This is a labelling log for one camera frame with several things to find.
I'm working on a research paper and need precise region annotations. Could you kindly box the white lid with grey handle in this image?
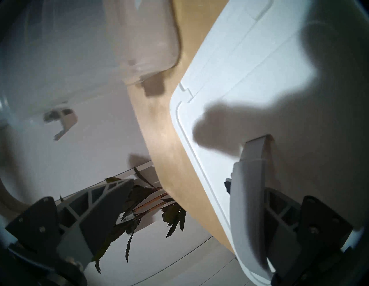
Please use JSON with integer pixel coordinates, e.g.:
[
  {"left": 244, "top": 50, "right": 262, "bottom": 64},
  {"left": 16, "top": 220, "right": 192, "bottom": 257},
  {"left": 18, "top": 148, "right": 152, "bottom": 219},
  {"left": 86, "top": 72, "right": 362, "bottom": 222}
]
[{"left": 170, "top": 0, "right": 369, "bottom": 286}]

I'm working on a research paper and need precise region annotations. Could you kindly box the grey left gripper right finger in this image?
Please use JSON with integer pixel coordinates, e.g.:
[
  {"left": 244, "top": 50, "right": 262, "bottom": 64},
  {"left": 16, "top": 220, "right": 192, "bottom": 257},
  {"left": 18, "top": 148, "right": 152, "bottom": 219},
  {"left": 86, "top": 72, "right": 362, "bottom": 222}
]
[{"left": 264, "top": 187, "right": 353, "bottom": 273}]

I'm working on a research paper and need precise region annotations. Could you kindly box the tall green leafy plant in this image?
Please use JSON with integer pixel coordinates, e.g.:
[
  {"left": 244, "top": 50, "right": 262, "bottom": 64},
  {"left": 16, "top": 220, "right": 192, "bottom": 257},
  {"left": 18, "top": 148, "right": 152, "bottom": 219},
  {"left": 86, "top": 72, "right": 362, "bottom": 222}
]
[{"left": 92, "top": 167, "right": 187, "bottom": 274}]

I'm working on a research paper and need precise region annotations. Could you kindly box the white plant label tag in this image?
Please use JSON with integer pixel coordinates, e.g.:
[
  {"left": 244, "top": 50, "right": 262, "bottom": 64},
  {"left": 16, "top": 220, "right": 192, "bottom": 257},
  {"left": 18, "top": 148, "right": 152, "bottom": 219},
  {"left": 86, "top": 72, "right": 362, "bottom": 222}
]
[{"left": 116, "top": 213, "right": 136, "bottom": 225}]

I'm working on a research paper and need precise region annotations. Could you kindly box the light wooden table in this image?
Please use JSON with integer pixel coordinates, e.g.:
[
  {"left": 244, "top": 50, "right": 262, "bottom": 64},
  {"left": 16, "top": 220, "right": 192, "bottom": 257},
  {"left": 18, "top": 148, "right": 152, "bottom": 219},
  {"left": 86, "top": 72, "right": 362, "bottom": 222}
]
[{"left": 127, "top": 0, "right": 240, "bottom": 254}]

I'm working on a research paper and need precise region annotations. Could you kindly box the clear plastic storage container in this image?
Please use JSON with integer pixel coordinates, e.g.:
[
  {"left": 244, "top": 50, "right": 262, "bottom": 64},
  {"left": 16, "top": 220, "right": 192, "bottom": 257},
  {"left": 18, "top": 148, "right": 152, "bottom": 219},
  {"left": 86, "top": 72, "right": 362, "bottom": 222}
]
[{"left": 0, "top": 0, "right": 182, "bottom": 142}]

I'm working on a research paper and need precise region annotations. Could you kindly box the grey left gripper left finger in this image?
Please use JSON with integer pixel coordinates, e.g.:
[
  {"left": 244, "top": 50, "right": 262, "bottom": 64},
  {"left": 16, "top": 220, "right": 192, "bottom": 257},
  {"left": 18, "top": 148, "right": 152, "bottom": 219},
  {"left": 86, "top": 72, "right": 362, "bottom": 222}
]
[{"left": 5, "top": 178, "right": 134, "bottom": 264}]

